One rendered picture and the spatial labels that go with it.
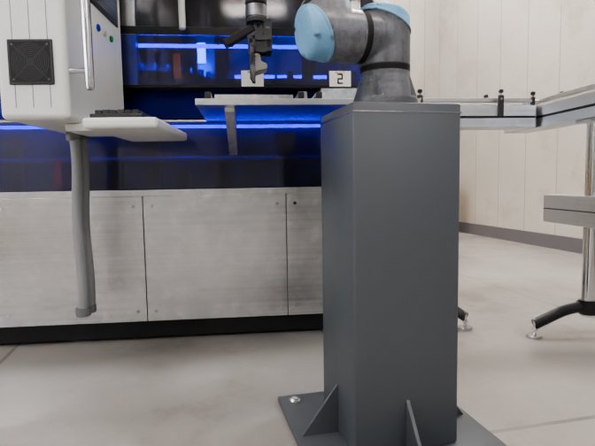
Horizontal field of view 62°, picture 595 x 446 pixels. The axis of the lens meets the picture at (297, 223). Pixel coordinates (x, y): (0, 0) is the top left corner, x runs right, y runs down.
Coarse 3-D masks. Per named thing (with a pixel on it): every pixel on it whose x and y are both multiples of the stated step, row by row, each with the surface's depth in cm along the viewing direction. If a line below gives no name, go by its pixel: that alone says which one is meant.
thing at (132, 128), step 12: (84, 120) 130; (96, 120) 131; (108, 120) 131; (120, 120) 131; (132, 120) 131; (144, 120) 131; (156, 120) 132; (72, 132) 142; (84, 132) 143; (96, 132) 144; (108, 132) 141; (120, 132) 142; (132, 132) 142; (144, 132) 143; (156, 132) 144; (168, 132) 147; (180, 132) 163
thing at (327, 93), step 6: (324, 90) 154; (330, 90) 154; (336, 90) 155; (342, 90) 155; (348, 90) 155; (354, 90) 155; (324, 96) 154; (330, 96) 155; (336, 96) 155; (342, 96) 155; (348, 96) 155; (354, 96) 155
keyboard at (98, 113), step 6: (90, 114) 133; (96, 114) 133; (102, 114) 133; (108, 114) 133; (114, 114) 133; (120, 114) 133; (126, 114) 133; (132, 114) 133; (138, 114) 133; (144, 114) 141
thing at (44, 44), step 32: (0, 0) 127; (32, 0) 127; (64, 0) 129; (96, 0) 151; (0, 32) 128; (32, 32) 128; (64, 32) 129; (96, 32) 151; (0, 64) 128; (32, 64) 128; (64, 64) 129; (96, 64) 151; (32, 96) 129; (64, 96) 130; (96, 96) 150; (64, 128) 153
